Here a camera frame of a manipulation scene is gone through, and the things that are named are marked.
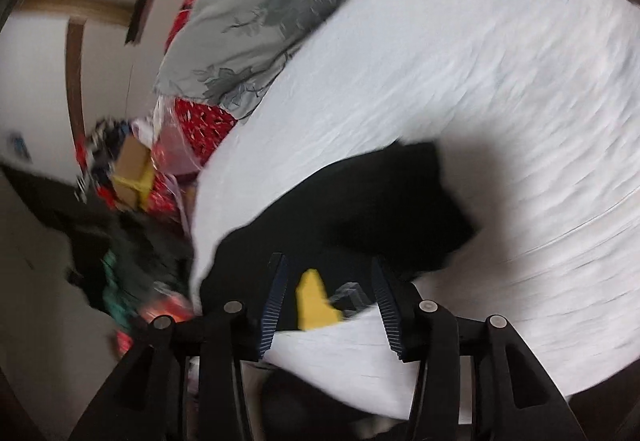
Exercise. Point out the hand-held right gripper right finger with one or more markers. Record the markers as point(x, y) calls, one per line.
point(387, 308)

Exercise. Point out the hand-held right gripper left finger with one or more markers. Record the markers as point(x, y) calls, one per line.
point(274, 303)

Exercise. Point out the black pants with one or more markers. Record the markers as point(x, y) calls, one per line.
point(350, 211)

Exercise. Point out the yellow tag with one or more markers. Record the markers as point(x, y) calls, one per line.
point(312, 301)

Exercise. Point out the red patterned cloth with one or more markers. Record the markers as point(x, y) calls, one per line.
point(207, 123)

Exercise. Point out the brown cardboard box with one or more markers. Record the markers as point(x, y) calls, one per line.
point(132, 155)

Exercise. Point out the white quilted bed cover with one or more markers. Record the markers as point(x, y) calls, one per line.
point(450, 96)

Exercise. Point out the grey floral pillow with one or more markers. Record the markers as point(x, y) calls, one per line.
point(260, 11)

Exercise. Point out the wooden door frame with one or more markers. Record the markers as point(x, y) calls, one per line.
point(75, 66)

